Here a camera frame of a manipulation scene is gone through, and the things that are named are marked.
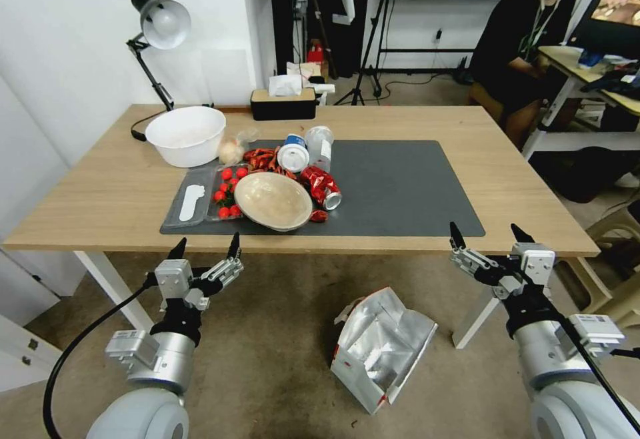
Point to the crushed red drink can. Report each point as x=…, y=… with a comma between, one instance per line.
x=321, y=186

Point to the red cherry tomato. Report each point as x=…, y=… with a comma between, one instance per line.
x=241, y=172
x=227, y=174
x=219, y=196
x=224, y=213
x=235, y=210

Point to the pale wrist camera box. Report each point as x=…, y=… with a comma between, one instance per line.
x=173, y=279
x=534, y=263

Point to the person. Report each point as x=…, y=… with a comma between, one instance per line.
x=520, y=23

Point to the paper cup with white lid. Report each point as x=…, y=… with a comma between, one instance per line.
x=292, y=156

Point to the white tissue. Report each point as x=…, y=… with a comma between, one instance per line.
x=285, y=84

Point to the clear plastic cup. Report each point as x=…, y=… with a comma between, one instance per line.
x=320, y=146

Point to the large white plastic bowl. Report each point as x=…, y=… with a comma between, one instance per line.
x=185, y=139

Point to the bun in clear bag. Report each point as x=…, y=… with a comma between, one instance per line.
x=229, y=151

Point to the dark grey desk mat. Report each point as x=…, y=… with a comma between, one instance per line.
x=400, y=184

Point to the computer monitor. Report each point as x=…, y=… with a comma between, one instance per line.
x=617, y=3

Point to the pale desk with white frame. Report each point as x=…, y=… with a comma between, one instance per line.
x=560, y=56

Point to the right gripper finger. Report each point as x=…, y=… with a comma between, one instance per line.
x=467, y=258
x=524, y=238

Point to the black silver desk lamp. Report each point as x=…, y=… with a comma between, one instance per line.
x=165, y=21

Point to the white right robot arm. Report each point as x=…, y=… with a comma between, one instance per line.
x=565, y=384

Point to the black bag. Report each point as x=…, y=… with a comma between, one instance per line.
x=580, y=174

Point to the beige plastic stool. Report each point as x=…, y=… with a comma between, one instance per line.
x=615, y=239

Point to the beige shallow bowl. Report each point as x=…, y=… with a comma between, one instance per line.
x=272, y=201

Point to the blue white cup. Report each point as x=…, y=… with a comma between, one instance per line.
x=589, y=58

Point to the small red wrapper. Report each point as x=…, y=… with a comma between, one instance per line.
x=318, y=216

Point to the black tripod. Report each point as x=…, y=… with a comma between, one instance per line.
x=372, y=33

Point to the clear plastic clamshell container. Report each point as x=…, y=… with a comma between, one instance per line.
x=195, y=179

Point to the white cabinet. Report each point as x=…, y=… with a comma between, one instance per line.
x=25, y=269

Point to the pile of dried red chilies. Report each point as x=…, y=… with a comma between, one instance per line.
x=260, y=158

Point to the black tissue box wooden lid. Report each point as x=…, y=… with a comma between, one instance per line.
x=282, y=106

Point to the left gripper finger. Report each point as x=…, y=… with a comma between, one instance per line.
x=178, y=250
x=225, y=269

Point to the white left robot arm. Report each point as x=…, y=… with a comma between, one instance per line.
x=145, y=409

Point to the silver foil food delivery bag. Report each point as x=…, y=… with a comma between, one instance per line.
x=380, y=344

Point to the wooden table with white legs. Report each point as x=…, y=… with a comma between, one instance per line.
x=475, y=129

